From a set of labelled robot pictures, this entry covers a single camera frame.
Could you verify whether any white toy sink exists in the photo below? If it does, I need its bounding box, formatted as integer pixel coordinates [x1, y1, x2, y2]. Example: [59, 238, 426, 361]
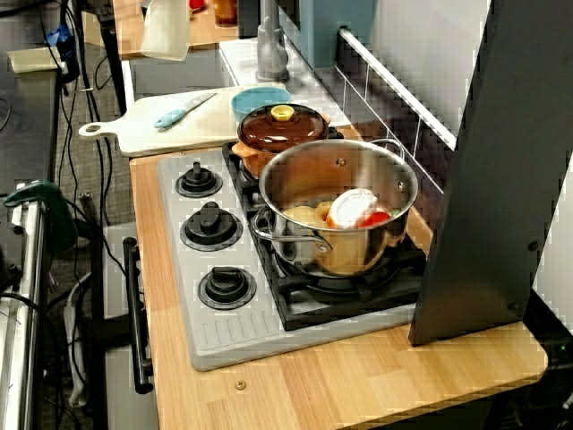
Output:
[120, 38, 314, 105]

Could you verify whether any yellow toy potato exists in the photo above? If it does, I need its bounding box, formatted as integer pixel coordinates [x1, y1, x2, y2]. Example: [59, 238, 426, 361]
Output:
[281, 201, 335, 230]

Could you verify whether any black oven door handle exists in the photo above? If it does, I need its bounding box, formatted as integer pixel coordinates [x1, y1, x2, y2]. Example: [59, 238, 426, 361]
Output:
[123, 236, 155, 396]

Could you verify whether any white and orange toy bread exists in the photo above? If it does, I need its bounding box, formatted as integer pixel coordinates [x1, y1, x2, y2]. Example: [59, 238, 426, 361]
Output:
[325, 187, 380, 231]

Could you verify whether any orange jar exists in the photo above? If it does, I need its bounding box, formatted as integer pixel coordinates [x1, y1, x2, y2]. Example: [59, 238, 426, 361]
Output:
[213, 0, 239, 29]

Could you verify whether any grey toy stove top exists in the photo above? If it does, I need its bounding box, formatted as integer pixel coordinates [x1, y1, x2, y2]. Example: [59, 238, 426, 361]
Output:
[155, 129, 420, 373]

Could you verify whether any black stove knob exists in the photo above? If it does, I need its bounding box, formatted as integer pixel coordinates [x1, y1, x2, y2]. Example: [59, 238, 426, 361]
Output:
[198, 266, 258, 312]
[174, 160, 224, 200]
[179, 201, 244, 253]

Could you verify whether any orange toy pot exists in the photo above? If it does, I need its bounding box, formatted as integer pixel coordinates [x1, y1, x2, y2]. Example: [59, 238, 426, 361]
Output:
[230, 114, 333, 178]

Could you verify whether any stainless steel pot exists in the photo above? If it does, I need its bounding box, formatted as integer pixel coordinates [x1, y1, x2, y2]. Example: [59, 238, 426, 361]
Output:
[249, 137, 420, 279]

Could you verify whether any cream cutting board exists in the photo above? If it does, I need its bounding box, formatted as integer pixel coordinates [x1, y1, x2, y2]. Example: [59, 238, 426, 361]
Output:
[78, 84, 287, 159]

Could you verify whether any green power tool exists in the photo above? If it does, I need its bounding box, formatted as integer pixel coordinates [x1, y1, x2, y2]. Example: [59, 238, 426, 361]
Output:
[3, 180, 79, 254]

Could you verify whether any teal plastic box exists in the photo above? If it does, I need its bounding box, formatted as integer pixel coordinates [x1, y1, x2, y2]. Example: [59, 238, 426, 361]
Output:
[290, 0, 378, 71]

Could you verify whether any red toy tomato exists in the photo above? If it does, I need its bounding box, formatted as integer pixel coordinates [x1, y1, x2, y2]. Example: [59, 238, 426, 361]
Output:
[357, 211, 392, 229]

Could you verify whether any white toy kitchen cabinet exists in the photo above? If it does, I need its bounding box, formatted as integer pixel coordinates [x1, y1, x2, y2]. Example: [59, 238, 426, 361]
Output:
[102, 223, 158, 430]

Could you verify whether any knife with blue handle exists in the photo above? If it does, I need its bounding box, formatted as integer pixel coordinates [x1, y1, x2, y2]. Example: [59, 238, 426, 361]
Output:
[154, 92, 218, 132]

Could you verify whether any silver metal rail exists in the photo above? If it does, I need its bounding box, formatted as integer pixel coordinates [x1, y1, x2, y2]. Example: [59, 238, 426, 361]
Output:
[0, 199, 48, 430]

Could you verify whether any black burner grate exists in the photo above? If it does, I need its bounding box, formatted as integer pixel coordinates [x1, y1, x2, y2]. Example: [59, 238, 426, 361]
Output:
[221, 127, 346, 192]
[241, 192, 429, 333]

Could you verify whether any cream plastic jug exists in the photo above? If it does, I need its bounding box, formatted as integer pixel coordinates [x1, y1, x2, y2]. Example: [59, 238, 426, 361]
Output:
[141, 0, 192, 63]

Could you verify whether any brown lid with yellow knob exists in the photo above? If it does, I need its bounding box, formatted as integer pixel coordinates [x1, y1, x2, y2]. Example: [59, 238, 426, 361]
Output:
[235, 103, 329, 154]

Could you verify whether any light blue bowl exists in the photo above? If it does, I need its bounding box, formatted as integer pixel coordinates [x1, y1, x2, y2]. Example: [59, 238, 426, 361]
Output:
[230, 86, 292, 125]

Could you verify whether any grey toy faucet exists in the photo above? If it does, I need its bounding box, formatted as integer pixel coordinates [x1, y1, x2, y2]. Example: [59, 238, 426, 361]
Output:
[254, 0, 293, 84]

